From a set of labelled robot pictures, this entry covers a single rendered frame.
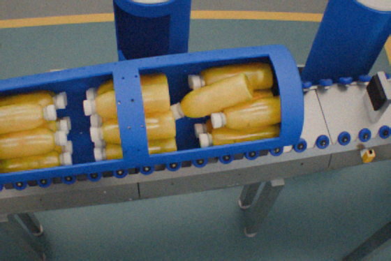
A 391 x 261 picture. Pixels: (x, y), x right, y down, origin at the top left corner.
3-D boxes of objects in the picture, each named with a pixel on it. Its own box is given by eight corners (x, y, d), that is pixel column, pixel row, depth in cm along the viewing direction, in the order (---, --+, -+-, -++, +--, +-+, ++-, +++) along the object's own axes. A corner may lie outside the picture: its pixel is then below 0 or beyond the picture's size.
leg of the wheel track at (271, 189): (257, 236, 241) (286, 185, 185) (245, 238, 240) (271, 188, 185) (255, 224, 243) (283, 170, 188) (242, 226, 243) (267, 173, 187)
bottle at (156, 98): (170, 113, 140) (93, 123, 138) (165, 86, 141) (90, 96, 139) (171, 107, 133) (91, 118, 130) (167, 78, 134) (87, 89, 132)
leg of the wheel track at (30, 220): (43, 235, 236) (8, 185, 180) (32, 236, 235) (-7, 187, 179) (42, 223, 238) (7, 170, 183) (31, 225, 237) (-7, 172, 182)
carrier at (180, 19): (124, 78, 259) (122, 130, 246) (113, -50, 182) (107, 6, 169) (183, 77, 261) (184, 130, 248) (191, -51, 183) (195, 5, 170)
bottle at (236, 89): (241, 72, 133) (169, 99, 140) (251, 100, 134) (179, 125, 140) (246, 70, 140) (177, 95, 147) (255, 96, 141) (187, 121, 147)
